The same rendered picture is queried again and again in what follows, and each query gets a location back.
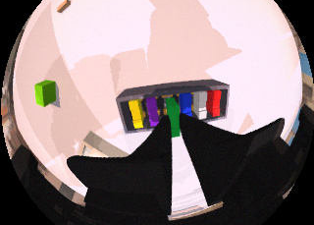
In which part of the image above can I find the dark grey fuse block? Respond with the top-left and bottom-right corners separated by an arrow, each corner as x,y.
115,79 -> 231,134

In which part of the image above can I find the blue fuse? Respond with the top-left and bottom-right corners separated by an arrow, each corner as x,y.
180,92 -> 192,116

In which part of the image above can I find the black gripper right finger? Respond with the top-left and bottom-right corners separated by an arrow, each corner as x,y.
180,112 -> 286,206

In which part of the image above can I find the grey square tray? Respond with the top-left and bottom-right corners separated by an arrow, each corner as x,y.
78,131 -> 130,158

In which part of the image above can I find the small lime green cube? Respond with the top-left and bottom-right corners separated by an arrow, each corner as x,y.
34,80 -> 56,108

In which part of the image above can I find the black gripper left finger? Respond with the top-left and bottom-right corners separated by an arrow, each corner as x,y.
67,115 -> 173,216

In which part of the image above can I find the green fuse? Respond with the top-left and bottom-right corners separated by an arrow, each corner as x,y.
166,95 -> 181,138

